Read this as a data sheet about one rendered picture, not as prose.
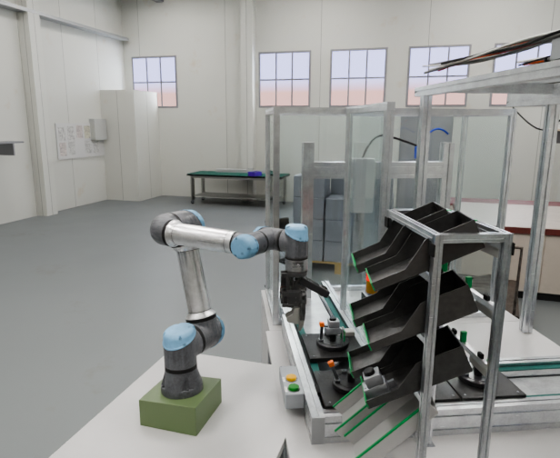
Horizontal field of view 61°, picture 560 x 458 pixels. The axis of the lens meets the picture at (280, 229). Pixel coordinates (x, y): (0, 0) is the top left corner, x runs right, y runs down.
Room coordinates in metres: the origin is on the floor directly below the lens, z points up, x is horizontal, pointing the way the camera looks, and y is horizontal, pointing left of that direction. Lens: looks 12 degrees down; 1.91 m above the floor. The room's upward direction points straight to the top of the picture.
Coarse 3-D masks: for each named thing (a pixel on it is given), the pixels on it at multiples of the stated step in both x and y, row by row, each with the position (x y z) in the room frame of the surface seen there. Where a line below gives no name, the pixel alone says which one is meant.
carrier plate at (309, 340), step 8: (304, 336) 2.02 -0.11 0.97; (312, 336) 2.02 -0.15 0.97; (352, 336) 2.02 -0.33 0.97; (304, 344) 1.96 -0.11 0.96; (312, 344) 1.93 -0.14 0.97; (352, 344) 1.94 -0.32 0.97; (312, 352) 1.87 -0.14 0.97; (320, 352) 1.87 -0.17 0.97; (328, 352) 1.87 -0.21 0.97; (336, 352) 1.87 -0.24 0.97; (344, 352) 1.87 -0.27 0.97; (312, 360) 1.81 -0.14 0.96; (320, 360) 1.81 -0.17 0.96; (328, 360) 1.82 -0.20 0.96; (336, 360) 1.82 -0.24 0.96; (344, 360) 1.82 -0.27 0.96
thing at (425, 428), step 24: (432, 240) 1.09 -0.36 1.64; (432, 264) 1.08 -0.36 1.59; (504, 264) 1.09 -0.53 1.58; (432, 288) 1.07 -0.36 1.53; (504, 288) 1.10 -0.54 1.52; (432, 312) 1.07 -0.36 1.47; (504, 312) 1.09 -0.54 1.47; (432, 336) 1.08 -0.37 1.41; (432, 360) 1.08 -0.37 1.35; (432, 432) 1.42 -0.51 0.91; (480, 432) 1.11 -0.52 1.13; (480, 456) 1.10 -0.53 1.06
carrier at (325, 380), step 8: (320, 376) 1.66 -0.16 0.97; (328, 376) 1.66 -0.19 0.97; (344, 376) 1.63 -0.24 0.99; (352, 376) 1.59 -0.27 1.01; (320, 384) 1.61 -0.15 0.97; (328, 384) 1.61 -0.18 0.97; (336, 384) 1.57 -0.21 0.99; (344, 384) 1.57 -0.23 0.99; (352, 384) 1.57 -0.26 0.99; (320, 392) 1.56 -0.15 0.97; (328, 392) 1.56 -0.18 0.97; (336, 392) 1.56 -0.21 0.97; (344, 392) 1.54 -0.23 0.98; (328, 400) 1.50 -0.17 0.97; (336, 400) 1.50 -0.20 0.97; (328, 408) 1.47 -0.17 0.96
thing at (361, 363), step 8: (416, 336) 1.25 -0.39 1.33; (392, 344) 1.26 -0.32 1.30; (400, 344) 1.26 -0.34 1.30; (352, 352) 1.39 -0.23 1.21; (360, 352) 1.39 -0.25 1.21; (368, 352) 1.38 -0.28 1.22; (376, 352) 1.36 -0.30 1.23; (384, 352) 1.34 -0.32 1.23; (392, 352) 1.26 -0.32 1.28; (352, 360) 1.37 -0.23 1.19; (360, 360) 1.35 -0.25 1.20; (368, 360) 1.33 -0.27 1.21; (376, 360) 1.31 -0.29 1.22; (384, 360) 1.26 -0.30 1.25; (392, 360) 1.26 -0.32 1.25; (352, 368) 1.31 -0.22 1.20; (360, 368) 1.26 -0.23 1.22
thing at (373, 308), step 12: (420, 276) 1.25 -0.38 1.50; (384, 288) 1.39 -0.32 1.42; (396, 288) 1.26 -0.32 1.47; (408, 288) 1.26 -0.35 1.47; (360, 300) 1.39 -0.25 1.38; (372, 300) 1.39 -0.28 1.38; (384, 300) 1.36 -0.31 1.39; (396, 300) 1.26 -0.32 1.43; (360, 312) 1.35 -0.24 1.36; (372, 312) 1.31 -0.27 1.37; (384, 312) 1.26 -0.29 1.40; (360, 324) 1.26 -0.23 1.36
